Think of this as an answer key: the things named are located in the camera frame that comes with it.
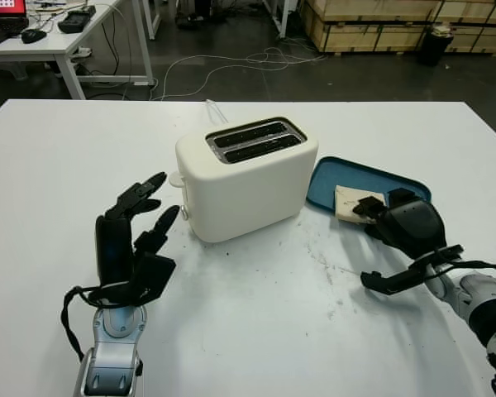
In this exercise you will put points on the white table leg frame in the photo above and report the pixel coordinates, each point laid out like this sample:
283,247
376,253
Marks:
279,16
151,18

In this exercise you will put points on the black laptop red screen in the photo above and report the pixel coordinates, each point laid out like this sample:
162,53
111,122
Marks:
0,20

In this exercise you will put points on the white toaster lever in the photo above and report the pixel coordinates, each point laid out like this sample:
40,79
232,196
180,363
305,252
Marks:
175,178

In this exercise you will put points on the black trash bin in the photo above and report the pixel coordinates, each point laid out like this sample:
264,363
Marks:
435,45

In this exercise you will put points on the white two-slot toaster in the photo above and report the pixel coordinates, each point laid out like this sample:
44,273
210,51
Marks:
248,194

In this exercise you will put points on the person legs dark shoes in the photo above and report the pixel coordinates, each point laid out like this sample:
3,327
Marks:
194,20

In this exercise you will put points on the plywood crate stack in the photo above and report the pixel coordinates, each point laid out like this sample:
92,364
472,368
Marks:
355,33

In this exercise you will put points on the blue plastic tray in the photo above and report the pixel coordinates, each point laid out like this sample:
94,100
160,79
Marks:
330,178

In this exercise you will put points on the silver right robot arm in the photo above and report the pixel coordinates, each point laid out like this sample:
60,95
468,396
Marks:
479,302

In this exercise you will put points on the white office desk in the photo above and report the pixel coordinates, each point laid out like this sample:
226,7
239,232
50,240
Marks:
49,45

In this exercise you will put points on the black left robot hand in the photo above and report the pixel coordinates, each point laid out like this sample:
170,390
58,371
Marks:
113,248

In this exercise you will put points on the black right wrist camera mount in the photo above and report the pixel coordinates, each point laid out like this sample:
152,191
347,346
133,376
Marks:
397,281

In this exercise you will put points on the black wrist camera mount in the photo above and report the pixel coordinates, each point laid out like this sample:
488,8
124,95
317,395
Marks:
153,277
397,281

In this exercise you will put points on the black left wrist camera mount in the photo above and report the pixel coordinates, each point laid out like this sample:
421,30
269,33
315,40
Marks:
153,277

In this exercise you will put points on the white bread slice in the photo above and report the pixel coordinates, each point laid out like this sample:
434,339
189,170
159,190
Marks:
347,202

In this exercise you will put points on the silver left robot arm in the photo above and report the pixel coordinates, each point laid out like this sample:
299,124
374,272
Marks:
111,355

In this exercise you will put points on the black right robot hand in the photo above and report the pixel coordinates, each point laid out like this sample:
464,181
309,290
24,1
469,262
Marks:
413,227

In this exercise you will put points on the black computer mouse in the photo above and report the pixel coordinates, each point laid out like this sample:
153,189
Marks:
33,36

